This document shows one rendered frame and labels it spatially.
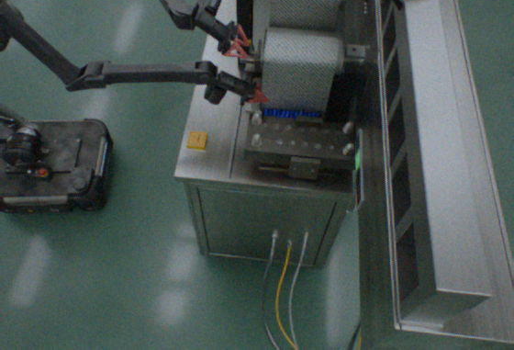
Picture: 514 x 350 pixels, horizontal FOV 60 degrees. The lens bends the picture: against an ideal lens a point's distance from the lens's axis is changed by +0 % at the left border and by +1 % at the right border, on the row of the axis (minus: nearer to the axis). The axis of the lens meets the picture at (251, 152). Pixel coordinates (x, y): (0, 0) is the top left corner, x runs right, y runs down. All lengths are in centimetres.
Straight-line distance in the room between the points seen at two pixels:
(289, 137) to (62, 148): 148
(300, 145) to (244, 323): 111
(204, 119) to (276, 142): 36
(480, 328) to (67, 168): 212
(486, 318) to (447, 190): 29
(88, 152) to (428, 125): 206
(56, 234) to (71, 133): 57
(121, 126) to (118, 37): 84
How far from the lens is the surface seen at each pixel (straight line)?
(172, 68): 156
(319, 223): 189
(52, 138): 278
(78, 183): 245
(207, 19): 147
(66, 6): 398
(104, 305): 251
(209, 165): 168
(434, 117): 92
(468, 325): 100
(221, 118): 180
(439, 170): 85
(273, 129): 161
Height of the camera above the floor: 232
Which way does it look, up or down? 57 degrees down
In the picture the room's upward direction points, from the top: 1 degrees clockwise
